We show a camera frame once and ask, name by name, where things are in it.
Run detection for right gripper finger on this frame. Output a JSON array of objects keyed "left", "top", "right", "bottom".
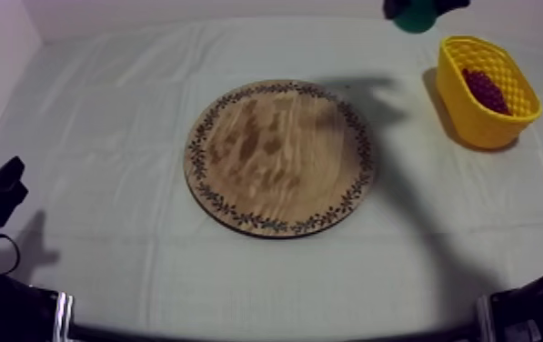
[
  {"left": 434, "top": 0, "right": 472, "bottom": 15},
  {"left": 383, "top": 0, "right": 412, "bottom": 21}
]

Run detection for green toy pear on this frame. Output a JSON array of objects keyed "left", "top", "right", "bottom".
[{"left": 392, "top": 0, "right": 439, "bottom": 35}]

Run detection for yellow plastic basket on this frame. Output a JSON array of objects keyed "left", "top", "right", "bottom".
[{"left": 435, "top": 35, "right": 543, "bottom": 151}]

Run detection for round wooden board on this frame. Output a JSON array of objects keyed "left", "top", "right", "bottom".
[{"left": 183, "top": 78, "right": 377, "bottom": 239}]

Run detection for purple toy grapes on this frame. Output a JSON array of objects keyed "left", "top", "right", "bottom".
[{"left": 461, "top": 67, "right": 512, "bottom": 116}]

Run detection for silver metal bar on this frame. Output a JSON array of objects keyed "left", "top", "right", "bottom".
[{"left": 52, "top": 291, "right": 75, "bottom": 342}]

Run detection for black cable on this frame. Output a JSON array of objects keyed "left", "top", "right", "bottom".
[{"left": 0, "top": 232, "right": 22, "bottom": 277}]

